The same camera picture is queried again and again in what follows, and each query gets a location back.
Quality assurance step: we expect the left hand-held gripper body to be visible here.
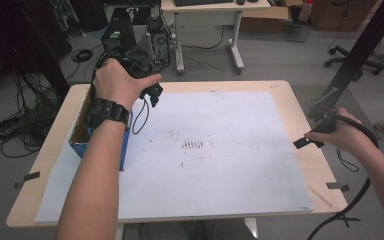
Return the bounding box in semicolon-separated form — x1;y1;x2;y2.
94;45;155;80

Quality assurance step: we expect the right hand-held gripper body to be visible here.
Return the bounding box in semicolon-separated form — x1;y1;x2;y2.
307;104;337;134

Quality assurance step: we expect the blue cardboard box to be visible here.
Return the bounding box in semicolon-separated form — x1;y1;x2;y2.
68;87;134;172

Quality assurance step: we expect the person's right hand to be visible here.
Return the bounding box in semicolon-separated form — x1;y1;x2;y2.
304;106;378;158

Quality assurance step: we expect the person's left hand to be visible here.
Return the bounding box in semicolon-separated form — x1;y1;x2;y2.
91;57;163;111

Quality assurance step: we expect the black box with green label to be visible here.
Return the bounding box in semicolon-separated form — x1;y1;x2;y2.
100;16;138;52

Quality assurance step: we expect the computer tower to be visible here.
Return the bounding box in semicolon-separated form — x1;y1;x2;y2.
145;15;172;65

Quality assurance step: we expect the black wristwatch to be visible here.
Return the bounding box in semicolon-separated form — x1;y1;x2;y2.
84;97;131;131

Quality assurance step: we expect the black tape piece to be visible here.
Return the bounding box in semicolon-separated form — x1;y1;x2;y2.
13;171;41;190
325;181;351;193

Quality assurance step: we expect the black office chair base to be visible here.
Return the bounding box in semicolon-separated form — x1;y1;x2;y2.
324;45;384;83

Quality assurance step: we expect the black metal stand beam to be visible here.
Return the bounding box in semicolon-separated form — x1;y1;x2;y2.
306;0;384;122

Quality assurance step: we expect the white desk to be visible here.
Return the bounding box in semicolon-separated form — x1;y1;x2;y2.
160;0;272;76

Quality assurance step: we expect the black keyboard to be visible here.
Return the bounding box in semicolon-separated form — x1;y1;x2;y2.
173;0;235;8

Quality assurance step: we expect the white paper sheet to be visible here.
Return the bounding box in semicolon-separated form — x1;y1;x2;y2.
34;91;315;224

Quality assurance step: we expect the wooden cabinet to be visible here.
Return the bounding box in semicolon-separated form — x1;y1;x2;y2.
309;0;378;33

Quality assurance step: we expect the brown cardboard box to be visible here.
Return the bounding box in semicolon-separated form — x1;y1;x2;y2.
239;5;290;34

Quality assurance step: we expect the thin black cord loop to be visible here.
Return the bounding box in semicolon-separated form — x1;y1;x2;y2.
131;97;151;136
336;148;360;174

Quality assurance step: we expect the thick black cable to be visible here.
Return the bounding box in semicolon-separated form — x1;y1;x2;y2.
306;113;381;240

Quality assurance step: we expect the coiled black cable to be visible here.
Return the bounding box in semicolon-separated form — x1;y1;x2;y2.
70;48;94;64

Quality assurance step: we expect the bundle of black floor cables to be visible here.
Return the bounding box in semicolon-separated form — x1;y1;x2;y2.
0;70;63;159

